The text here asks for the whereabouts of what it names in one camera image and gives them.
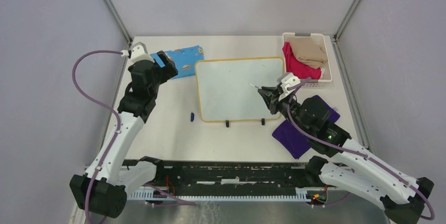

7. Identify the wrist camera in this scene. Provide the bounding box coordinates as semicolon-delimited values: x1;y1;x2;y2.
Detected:
121;42;154;63
277;73;302;94

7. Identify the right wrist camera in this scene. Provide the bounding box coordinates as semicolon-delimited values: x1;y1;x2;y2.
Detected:
277;73;302;94

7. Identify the beige cloth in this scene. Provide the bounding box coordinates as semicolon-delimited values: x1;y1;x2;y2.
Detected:
288;37;328;69

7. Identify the white slotted cable duct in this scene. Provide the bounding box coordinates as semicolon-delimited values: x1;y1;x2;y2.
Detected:
127;188;321;203

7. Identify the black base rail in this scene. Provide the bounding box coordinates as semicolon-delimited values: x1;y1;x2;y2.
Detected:
122;157;325;197

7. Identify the white whiteboard marker pen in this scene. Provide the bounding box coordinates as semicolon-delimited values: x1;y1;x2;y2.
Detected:
249;83;261;90

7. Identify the blue cartoon cloth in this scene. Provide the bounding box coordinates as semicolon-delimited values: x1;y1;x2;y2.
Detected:
165;45;204;79

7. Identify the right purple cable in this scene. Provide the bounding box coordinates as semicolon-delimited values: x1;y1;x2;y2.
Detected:
286;77;435;220

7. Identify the yellow framed whiteboard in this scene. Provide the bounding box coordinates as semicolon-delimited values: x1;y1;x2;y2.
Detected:
195;57;285;123

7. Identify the purple cloth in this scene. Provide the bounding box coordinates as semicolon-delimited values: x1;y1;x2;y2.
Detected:
271;95;341;160

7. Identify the red cloth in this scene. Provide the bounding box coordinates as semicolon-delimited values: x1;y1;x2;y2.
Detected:
282;42;322;79

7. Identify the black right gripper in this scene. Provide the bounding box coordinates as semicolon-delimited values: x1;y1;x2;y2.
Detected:
258;86;309;135

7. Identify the purple cable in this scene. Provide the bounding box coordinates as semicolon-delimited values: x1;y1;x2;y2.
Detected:
286;77;435;220
72;49;196;224

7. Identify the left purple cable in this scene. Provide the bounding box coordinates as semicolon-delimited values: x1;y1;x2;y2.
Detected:
72;49;196;224

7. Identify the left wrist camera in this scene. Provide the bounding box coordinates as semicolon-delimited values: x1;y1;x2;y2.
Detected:
121;42;154;63

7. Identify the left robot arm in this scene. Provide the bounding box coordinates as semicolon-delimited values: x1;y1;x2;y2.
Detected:
69;49;178;223

